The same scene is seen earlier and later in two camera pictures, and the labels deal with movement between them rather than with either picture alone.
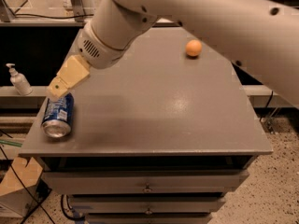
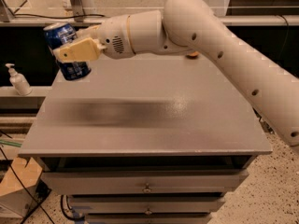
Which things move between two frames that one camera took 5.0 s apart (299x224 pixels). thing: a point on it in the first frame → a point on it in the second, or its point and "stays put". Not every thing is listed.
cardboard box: x=19 y=188 stays put
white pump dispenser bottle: x=19 y=81 stays put
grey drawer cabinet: x=162 y=138 stays put
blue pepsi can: x=58 y=116 → x=58 y=35
